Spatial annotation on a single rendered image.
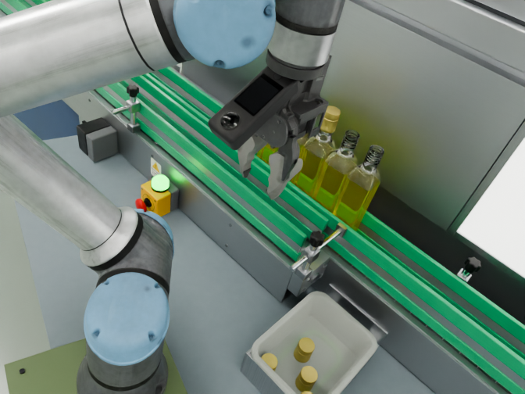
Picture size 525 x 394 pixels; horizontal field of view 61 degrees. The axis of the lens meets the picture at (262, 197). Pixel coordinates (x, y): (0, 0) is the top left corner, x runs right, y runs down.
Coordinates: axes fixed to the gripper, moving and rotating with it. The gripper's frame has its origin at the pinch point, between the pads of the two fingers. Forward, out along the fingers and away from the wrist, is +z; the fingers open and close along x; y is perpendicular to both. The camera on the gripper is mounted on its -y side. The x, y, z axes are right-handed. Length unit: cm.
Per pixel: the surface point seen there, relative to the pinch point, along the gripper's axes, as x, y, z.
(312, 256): -6.9, 13.8, 21.2
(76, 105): 84, 15, 39
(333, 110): 7.3, 30.0, 1.7
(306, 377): -19.8, 2.7, 36.5
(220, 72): 54, 45, 21
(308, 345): -15.9, 8.1, 36.5
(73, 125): 92, 17, 53
